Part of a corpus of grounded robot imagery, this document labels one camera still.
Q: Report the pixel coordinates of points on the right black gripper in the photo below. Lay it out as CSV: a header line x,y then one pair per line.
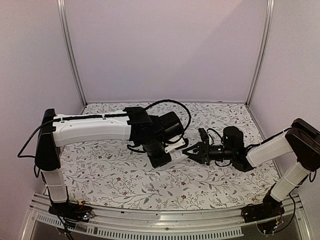
x,y
205,153

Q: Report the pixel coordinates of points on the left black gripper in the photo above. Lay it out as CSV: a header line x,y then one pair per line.
x,y
156,163

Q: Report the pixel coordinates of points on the white remote control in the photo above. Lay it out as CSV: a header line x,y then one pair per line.
x,y
176,157

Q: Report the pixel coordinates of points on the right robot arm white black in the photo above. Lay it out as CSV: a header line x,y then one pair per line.
x,y
300,138

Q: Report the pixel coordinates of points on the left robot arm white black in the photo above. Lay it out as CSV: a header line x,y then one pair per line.
x,y
157,135

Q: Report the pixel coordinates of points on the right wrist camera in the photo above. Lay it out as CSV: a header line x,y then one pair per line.
x,y
205,137

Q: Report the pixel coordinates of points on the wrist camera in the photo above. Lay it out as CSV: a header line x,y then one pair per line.
x,y
205,137
183,143

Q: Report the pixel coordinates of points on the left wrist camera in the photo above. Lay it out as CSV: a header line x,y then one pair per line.
x,y
183,143

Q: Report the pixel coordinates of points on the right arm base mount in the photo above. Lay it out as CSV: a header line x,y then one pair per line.
x,y
269,208

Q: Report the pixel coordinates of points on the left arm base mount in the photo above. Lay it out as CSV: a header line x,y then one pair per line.
x,y
74,212

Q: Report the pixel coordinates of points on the front aluminium rail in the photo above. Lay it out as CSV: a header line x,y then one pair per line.
x,y
209,224

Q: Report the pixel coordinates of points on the right aluminium frame post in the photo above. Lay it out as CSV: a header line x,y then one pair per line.
x,y
270,4

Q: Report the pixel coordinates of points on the aluminium frame post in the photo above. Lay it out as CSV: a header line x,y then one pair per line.
x,y
270,4
62,11

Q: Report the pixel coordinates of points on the left aluminium frame post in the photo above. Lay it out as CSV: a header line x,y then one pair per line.
x,y
62,11

